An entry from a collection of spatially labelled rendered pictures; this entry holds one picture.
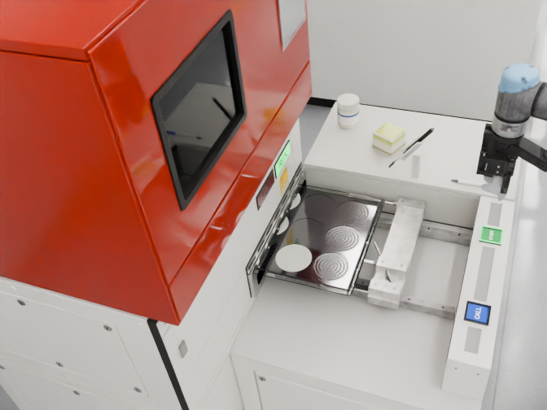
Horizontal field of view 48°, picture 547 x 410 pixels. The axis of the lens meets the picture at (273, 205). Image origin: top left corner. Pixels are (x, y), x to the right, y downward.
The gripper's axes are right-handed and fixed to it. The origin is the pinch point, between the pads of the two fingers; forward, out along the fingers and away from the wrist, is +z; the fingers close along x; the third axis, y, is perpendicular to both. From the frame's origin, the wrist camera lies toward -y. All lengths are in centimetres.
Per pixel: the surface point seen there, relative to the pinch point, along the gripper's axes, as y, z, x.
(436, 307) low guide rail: 10.6, 25.6, 18.4
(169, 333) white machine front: 59, -5, 64
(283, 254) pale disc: 54, 21, 16
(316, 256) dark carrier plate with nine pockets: 45, 21, 15
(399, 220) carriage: 26.2, 22.6, -7.0
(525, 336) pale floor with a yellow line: -22, 111, -42
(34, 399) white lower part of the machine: 116, 50, 66
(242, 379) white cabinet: 56, 41, 46
